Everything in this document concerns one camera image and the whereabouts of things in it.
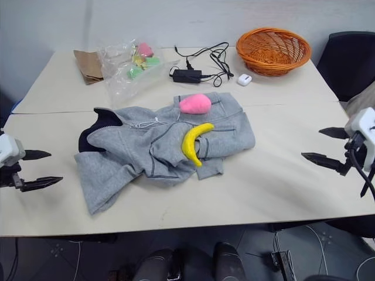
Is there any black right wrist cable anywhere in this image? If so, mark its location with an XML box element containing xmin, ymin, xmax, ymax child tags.
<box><xmin>349</xmin><ymin>139</ymin><xmax>375</xmax><ymax>198</ymax></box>

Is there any brown paper bag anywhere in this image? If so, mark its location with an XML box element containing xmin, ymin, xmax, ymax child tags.
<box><xmin>73</xmin><ymin>49</ymin><xmax>107</xmax><ymax>86</ymax></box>

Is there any grey zip hoodie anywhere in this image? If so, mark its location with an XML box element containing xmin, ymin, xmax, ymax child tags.
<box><xmin>73</xmin><ymin>91</ymin><xmax>257</xmax><ymax>216</ymax></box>

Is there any black floor pedal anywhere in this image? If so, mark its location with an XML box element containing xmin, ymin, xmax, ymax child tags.
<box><xmin>270</xmin><ymin>249</ymin><xmax>297</xmax><ymax>281</ymax></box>

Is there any black office chair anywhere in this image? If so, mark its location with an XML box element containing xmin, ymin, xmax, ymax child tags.
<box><xmin>316</xmin><ymin>31</ymin><xmax>375</xmax><ymax>103</ymax></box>

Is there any pink plush toy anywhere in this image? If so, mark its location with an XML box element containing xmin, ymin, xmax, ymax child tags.
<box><xmin>179</xmin><ymin>93</ymin><xmax>212</xmax><ymax>116</ymax></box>

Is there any clear plastic bag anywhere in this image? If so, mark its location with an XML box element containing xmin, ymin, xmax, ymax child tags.
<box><xmin>97</xmin><ymin>37</ymin><xmax>180</xmax><ymax>108</ymax></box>

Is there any black power cord with plug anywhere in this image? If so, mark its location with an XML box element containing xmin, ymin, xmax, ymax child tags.
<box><xmin>174</xmin><ymin>42</ymin><xmax>230</xmax><ymax>71</ymax></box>

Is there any white earbuds case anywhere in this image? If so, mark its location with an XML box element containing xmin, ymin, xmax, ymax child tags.
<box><xmin>237</xmin><ymin>73</ymin><xmax>253</xmax><ymax>87</ymax></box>

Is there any thin black adapter cable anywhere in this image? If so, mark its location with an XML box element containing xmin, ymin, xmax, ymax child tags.
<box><xmin>201</xmin><ymin>50</ymin><xmax>236</xmax><ymax>88</ymax></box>

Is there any yellow foam piece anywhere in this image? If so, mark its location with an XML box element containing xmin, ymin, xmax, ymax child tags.
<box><xmin>131</xmin><ymin>54</ymin><xmax>148</xmax><ymax>70</ymax></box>

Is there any orange wicker basket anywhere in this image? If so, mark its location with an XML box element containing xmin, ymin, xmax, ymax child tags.
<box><xmin>236</xmin><ymin>27</ymin><xmax>312</xmax><ymax>77</ymax></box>

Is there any white floor cable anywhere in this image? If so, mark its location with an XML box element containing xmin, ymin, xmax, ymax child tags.
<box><xmin>273</xmin><ymin>224</ymin><xmax>329</xmax><ymax>276</ymax></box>
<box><xmin>69</xmin><ymin>237</ymin><xmax>82</xmax><ymax>281</ymax></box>

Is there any black power adapter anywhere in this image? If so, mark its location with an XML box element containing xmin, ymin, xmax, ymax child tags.
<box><xmin>171</xmin><ymin>68</ymin><xmax>203</xmax><ymax>84</ymax></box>

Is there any yellow toy banana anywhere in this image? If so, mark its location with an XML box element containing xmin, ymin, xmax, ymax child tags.
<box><xmin>182</xmin><ymin>122</ymin><xmax>215</xmax><ymax>168</ymax></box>

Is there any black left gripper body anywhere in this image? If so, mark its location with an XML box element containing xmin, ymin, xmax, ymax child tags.
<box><xmin>0</xmin><ymin>163</ymin><xmax>24</xmax><ymax>190</ymax></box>

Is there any dark rounded shape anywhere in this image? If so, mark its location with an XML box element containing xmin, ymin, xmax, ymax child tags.
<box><xmin>213</xmin><ymin>241</ymin><xmax>248</xmax><ymax>281</ymax></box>

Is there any pink foam block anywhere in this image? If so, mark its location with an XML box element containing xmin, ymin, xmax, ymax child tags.
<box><xmin>136</xmin><ymin>42</ymin><xmax>155</xmax><ymax>59</ymax></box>

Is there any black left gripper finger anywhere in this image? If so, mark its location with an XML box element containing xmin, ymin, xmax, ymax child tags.
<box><xmin>19</xmin><ymin>176</ymin><xmax>64</xmax><ymax>193</ymax></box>
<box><xmin>23</xmin><ymin>149</ymin><xmax>52</xmax><ymax>162</ymax></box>

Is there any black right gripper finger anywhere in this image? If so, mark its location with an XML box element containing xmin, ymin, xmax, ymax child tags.
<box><xmin>318</xmin><ymin>126</ymin><xmax>350</xmax><ymax>140</ymax></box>
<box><xmin>301</xmin><ymin>152</ymin><xmax>349</xmax><ymax>177</ymax></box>

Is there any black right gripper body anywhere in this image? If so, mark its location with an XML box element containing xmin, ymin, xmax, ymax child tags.
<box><xmin>341</xmin><ymin>131</ymin><xmax>369</xmax><ymax>176</ymax></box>

